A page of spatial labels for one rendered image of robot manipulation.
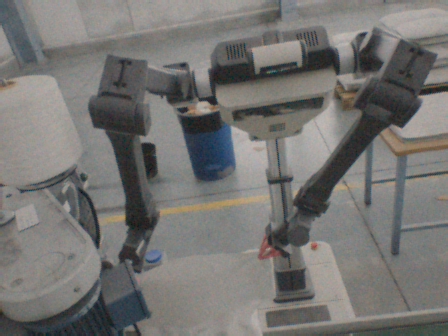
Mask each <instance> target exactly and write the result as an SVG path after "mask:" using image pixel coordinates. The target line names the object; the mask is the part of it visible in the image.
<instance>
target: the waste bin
mask: <svg viewBox="0 0 448 336"><path fill-rule="evenodd" d="M198 101H199V102H203V101H207V102H209V104H210V105H212V104H213V105H214V106H215V105H217V104H218V101H217V98H216V95H213V96H208V97H203V98H198ZM188 111H189V110H188V108H187V107H180V108H173V112H174V113H175V114H176V116H177V119H178V121H179V124H180V125H181V128H182V134H183V136H184V139H185V145H186V147H187V150H188V155H189V158H190V161H191V166H192V169H193V172H194V175H195V177H196V178H198V179H200V180H203V181H217V180H220V179H223V178H226V177H227V176H229V175H231V174H232V172H234V171H235V168H236V163H235V151H234V146H233V140H232V130H231V125H227V124H226V123H225V122H223V119H222V117H221V111H220V109H219V108H218V109H217V110H214V111H212V112H209V113H203V114H197V115H188V114H184V113H188Z"/></svg>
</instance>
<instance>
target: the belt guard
mask: <svg viewBox="0 0 448 336"><path fill-rule="evenodd" d="M2 188H3V189H4V190H5V191H6V192H7V193H6V192H5V191H4V190H3V189H2ZM2 188H1V187H0V208H1V211H5V210H10V211H13V212H14V211H16V210H19V209H20V208H24V207H26V206H28V205H32V204H33V203H34V205H35V211H36V213H37V215H38V220H39V223H40V224H38V225H36V226H32V227H31V228H29V229H25V230H23V231H22V232H19V229H18V226H17V223H16V215H15V217H14V219H13V220H12V221H11V222H10V223H8V224H7V225H5V226H1V227H0V309H1V310H2V312H3V314H4V315H6V316H7V317H8V318H10V319H12V320H15V321H23V322H29V321H36V320H43V319H45V318H48V317H52V316H54V315H55V314H59V313H61V312H62V311H64V310H66V309H67V308H68V307H70V306H72V305H73V304H75V303H76V302H77V301H79V300H80V298H83V296H84V295H86V293H87V292H89V289H91V288H92V286H93V285H94V284H95V282H96V280H97V279H98V276H99V274H100V271H101V259H100V258H99V256H98V253H97V251H96V249H95V246H94V244H93V242H92V239H91V238H90V236H89V235H88V234H87V233H86V231H85V230H84V229H83V228H82V227H81V226H80V225H79V224H78V223H77V221H76V220H74V218H73V217H71V215H70V214H69V213H68V211H66V210H65V208H63V207H62V205H61V204H60V203H59V202H58V201H57V200H56V199H55V197H54V196H53V195H52V194H51V193H50V192H49V191H48V190H47V188H46V189H43V190H36V191H29V192H24V193H20V192H19V191H20V190H17V189H16V187H14V186H5V187H2ZM9 193H11V194H12V196H10V197H6V196H7V194H9ZM14 214H15V212H14Z"/></svg>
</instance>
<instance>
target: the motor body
mask: <svg viewBox="0 0 448 336"><path fill-rule="evenodd" d="M100 292H101V280H100V278H99V276H98V279H97V280H96V282H95V284H94V285H93V286H92V288H91V289H89V292H87V293H86V295H84V296H83V298H80V300H79V301H77V303H76V304H74V305H73V306H72V307H70V308H68V309H67V310H66V311H63V312H61V313H60V314H55V315H54V316H52V317H48V318H45V319H43V320H36V321H29V322H23V321H21V323H22V325H23V326H24V329H25V330H26V331H27V333H28V335H29V336H126V335H125V332H126V329H122V330H119V331H116V329H115V328H114V327H110V323H109V322H108V320H107V317H106V316H105V314H104V310H103V309H102V307H101V303H100ZM30 334H31V335H30Z"/></svg>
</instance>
